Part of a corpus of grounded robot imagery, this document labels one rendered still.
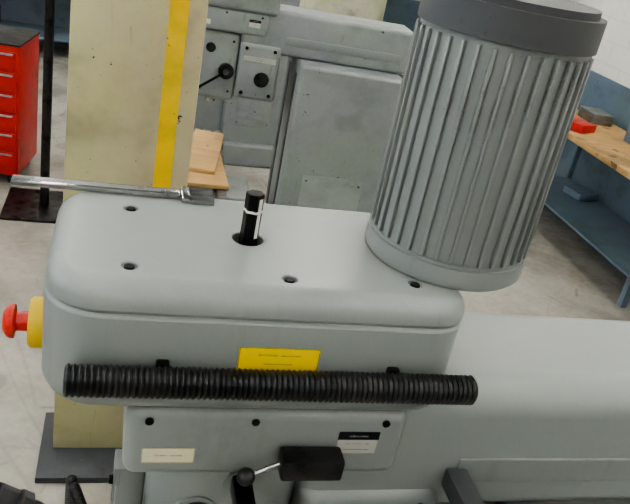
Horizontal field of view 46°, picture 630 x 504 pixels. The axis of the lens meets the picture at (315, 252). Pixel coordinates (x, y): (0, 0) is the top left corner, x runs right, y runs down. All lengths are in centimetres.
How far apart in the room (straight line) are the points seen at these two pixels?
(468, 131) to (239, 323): 31
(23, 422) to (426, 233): 286
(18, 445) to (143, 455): 255
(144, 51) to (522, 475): 190
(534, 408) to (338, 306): 33
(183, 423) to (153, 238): 21
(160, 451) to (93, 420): 237
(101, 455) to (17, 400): 54
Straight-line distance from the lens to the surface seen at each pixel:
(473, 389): 88
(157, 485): 100
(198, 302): 77
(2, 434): 349
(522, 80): 80
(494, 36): 79
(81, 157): 269
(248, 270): 82
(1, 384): 376
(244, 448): 91
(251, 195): 86
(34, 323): 91
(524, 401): 101
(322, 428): 91
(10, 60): 546
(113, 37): 256
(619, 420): 110
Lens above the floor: 227
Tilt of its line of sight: 26 degrees down
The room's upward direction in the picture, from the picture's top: 12 degrees clockwise
